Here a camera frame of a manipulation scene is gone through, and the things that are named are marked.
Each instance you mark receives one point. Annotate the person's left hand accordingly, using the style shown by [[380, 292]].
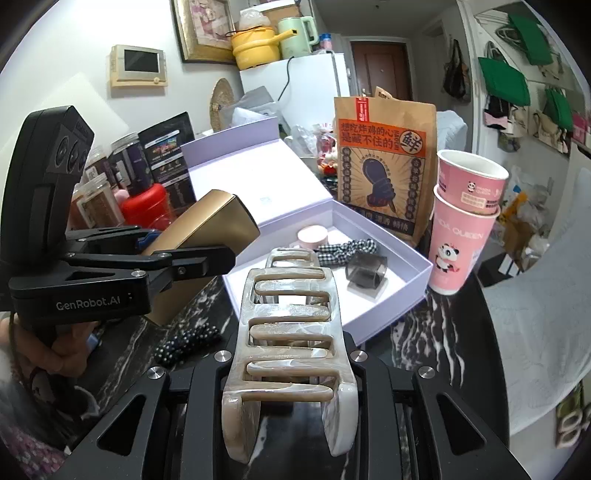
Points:
[[64, 355]]

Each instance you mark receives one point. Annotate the dark label jar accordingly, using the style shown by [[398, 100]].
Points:
[[131, 166]]

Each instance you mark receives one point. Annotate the dark hanging handbag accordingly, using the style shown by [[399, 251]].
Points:
[[456, 74]]

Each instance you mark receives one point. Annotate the beige marbled hair claw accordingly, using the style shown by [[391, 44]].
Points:
[[286, 318]]

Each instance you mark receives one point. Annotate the group of clear spice jars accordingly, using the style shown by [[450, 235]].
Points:
[[99, 203]]

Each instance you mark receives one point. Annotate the light green electric kettle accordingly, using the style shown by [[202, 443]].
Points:
[[295, 37]]

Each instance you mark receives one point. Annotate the heap of plastic bags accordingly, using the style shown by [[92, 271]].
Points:
[[526, 221]]

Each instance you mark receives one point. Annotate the pink round jar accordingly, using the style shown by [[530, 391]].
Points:
[[311, 235]]

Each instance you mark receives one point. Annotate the row of canvas tote bags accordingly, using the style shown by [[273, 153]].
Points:
[[545, 129]]

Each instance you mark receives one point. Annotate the black printed snack pouch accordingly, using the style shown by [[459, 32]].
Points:
[[166, 152]]

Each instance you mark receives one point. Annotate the white fridge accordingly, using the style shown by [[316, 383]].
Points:
[[309, 87]]

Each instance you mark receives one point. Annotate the green tote bag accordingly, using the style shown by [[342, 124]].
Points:
[[503, 83], [533, 39], [559, 110]]

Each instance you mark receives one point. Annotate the brown entrance door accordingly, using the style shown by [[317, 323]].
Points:
[[383, 69]]

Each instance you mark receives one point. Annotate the grey plastic mailer bag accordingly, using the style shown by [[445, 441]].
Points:
[[254, 101]]

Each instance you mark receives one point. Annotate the clear crumpled plastic bag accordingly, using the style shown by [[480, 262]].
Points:
[[307, 138]]

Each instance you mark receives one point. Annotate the framed wall picture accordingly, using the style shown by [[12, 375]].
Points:
[[203, 27]]

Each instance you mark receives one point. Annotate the frosted plastic bag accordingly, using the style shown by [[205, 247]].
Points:
[[254, 18]]

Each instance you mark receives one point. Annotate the person's left forearm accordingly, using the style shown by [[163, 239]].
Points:
[[27, 415]]

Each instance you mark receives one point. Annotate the woven straw fan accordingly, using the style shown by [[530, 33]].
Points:
[[223, 101]]

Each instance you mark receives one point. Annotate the lavender gift box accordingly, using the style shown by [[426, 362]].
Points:
[[240, 166]]

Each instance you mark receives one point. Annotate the pink paper cup panda print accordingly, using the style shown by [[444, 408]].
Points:
[[457, 249]]

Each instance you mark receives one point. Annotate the black polka dot scrunchie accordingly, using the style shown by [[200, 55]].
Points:
[[189, 341]]

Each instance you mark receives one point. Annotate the pink paper cup white label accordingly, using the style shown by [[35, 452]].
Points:
[[466, 184]]

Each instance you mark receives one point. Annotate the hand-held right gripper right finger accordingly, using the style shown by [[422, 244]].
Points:
[[378, 383]]

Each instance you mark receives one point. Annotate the brown paper snack bag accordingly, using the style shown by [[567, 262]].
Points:
[[383, 152]]

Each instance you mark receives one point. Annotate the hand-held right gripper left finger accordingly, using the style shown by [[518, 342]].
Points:
[[207, 378]]

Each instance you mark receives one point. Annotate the wall intercom panel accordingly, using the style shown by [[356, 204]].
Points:
[[138, 62]]

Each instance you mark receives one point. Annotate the grey translucent hair clip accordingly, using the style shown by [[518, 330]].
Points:
[[364, 272]]

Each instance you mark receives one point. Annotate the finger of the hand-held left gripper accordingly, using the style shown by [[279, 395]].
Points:
[[106, 237], [198, 263]]

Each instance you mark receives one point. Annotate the black white checkered scrunchie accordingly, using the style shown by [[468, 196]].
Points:
[[346, 251]]

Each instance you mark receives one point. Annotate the gold rectangular box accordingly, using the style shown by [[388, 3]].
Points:
[[203, 217]]

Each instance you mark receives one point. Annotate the yellow cooking pot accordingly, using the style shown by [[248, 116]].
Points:
[[256, 50]]

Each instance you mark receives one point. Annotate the red bottle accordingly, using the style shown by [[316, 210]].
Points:
[[147, 207]]

